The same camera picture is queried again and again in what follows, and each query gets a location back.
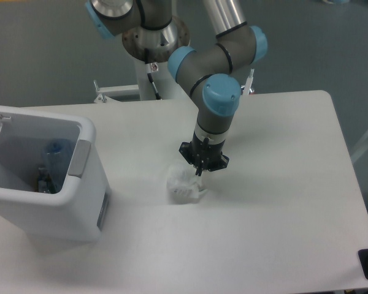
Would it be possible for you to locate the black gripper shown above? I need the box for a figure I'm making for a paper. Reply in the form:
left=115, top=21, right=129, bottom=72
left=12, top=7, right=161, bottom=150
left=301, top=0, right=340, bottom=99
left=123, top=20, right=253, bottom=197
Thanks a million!
left=179, top=130, right=229, bottom=176

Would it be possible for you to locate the white paper wrapper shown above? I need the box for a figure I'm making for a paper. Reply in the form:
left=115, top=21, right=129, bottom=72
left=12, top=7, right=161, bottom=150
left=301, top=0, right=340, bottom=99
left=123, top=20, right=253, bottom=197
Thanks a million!
left=166, top=162, right=208, bottom=205

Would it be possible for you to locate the crushed clear plastic bottle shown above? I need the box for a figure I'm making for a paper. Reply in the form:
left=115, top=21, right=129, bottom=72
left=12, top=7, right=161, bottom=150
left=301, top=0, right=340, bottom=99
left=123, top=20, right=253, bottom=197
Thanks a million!
left=42, top=138, right=73, bottom=193

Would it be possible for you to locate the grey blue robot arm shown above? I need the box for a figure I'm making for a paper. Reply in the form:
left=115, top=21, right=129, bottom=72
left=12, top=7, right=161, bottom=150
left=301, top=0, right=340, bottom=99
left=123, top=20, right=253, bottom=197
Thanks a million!
left=85, top=1, right=268, bottom=176

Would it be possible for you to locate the white trash can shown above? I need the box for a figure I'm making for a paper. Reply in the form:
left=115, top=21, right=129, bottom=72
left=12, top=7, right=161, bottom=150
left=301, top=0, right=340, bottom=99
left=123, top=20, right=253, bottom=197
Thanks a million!
left=0, top=106, right=110, bottom=242

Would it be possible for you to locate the trash inside can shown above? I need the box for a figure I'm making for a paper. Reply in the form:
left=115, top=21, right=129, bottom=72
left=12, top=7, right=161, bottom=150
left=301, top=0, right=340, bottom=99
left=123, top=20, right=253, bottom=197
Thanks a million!
left=37, top=167, right=55, bottom=194

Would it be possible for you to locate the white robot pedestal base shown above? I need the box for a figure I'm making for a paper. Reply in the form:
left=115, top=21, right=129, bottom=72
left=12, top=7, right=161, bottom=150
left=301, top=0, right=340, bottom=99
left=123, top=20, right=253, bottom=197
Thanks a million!
left=94, top=59, right=187, bottom=104

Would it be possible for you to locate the black cable on pedestal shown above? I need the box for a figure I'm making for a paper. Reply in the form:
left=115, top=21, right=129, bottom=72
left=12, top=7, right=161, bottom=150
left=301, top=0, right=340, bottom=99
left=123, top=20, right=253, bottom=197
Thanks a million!
left=144, top=48, right=163, bottom=100

